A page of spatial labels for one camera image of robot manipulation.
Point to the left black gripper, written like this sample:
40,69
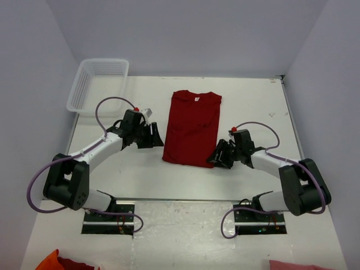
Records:
150,142

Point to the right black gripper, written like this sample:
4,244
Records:
223,145

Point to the red t shirt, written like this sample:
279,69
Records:
191,134

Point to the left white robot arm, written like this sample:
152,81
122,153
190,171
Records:
68,178

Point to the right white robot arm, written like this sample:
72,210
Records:
303,189

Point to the white plastic mesh basket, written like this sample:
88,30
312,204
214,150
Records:
96,79

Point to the pink folded cloth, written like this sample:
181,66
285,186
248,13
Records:
277,265

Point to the dark red folded cloth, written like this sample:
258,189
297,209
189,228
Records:
69,264

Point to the orange folded cloth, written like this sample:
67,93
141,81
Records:
50,262

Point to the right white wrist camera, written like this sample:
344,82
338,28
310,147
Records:
233,133

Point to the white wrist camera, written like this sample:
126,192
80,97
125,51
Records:
145,112
233,133

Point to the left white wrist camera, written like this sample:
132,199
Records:
145,112

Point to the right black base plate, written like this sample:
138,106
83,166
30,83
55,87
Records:
251,223

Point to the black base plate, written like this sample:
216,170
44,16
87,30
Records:
251,223
100,224

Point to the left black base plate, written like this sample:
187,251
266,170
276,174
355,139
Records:
100,224

